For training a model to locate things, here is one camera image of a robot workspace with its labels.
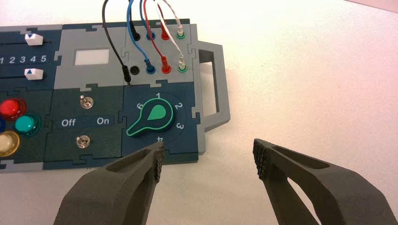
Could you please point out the blue dome push button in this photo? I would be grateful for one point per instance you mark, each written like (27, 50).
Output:
(1, 124)

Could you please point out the red dome push button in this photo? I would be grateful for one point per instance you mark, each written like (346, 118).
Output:
(11, 108)

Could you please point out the metal toggle switch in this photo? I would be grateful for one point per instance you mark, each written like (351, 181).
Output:
(86, 102)
(82, 142)

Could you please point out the white rectangular display window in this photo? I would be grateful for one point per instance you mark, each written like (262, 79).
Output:
(92, 57)

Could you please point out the teal dome push button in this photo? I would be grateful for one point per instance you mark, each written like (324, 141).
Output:
(27, 124)

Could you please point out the green rotary selector knob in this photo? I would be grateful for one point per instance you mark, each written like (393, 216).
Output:
(155, 116)

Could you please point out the white slider with up arrow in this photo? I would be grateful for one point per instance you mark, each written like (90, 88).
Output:
(33, 74)

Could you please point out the blue grey control box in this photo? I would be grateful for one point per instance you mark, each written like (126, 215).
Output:
(90, 40)

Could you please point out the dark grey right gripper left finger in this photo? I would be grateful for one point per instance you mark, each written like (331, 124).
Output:
(118, 189)

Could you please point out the white slider with down arrow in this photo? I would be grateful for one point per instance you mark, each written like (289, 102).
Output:
(33, 39)

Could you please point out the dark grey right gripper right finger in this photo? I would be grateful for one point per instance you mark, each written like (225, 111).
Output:
(342, 198)

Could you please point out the yellow dome push button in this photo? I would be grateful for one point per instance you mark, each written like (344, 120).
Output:
(7, 143)

